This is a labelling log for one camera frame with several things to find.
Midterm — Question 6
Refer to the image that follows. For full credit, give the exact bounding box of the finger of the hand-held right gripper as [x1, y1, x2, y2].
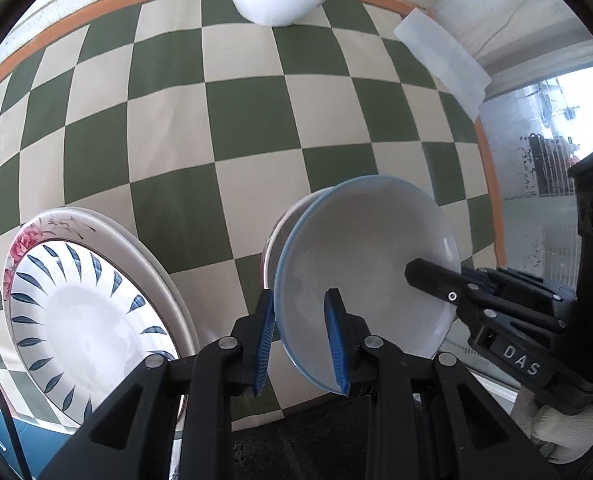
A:
[459, 265, 578, 322]
[404, 258, 593, 417]

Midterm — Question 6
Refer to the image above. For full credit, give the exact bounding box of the blue rimmed bowl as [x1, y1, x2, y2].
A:
[273, 174, 461, 395]

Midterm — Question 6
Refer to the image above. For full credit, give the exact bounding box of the translucent white sheet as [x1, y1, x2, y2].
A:
[393, 7, 492, 122]

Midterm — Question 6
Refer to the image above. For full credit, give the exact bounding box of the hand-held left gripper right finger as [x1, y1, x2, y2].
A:
[323, 288, 563, 480]

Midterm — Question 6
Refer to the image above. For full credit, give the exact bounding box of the black cable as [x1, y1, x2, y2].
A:
[0, 344, 33, 480]

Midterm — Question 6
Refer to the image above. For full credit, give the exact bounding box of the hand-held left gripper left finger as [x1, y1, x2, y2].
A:
[41, 288, 276, 480]

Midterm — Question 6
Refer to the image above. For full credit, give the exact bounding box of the frosted glass sliding door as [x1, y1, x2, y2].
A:
[476, 55, 593, 396]

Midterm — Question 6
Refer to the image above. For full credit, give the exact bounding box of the pink floral white plate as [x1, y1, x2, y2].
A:
[1, 209, 191, 431]

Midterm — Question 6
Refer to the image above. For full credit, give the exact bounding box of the person's right hand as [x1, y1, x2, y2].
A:
[513, 389, 593, 466]

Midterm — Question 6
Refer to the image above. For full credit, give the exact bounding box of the blue leaf pattern plate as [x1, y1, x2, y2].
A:
[4, 240, 180, 425]

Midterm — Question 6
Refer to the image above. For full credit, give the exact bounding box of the green checkered tablecloth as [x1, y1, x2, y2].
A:
[0, 0, 508, 442]

